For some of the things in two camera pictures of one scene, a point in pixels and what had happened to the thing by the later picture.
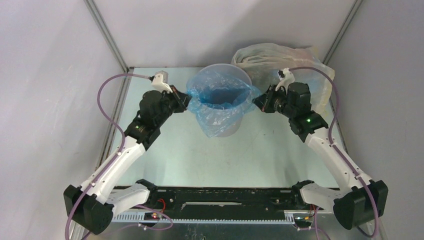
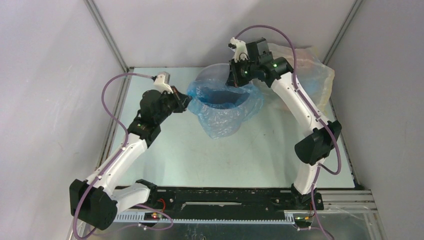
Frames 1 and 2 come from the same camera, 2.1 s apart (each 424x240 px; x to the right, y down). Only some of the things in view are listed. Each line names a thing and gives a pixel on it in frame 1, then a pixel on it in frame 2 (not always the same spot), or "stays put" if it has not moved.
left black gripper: [181, 99] stays put
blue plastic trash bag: [220, 103] stays put
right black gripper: [265, 102] -> [234, 74]
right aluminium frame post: [342, 31] stays put
